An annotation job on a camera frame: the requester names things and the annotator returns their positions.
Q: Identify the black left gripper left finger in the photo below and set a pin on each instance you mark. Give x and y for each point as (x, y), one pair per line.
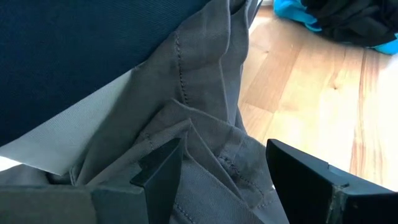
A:
(93, 205)

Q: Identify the navy white striped fabric bin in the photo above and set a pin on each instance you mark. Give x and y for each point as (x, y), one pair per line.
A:
(62, 62)

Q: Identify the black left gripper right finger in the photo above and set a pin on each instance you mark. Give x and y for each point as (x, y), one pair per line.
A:
(311, 189)

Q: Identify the blue and black garment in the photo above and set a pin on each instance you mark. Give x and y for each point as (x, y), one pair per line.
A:
(348, 18)

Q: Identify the grey cotton garment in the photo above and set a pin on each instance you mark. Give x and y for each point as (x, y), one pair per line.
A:
(199, 81)

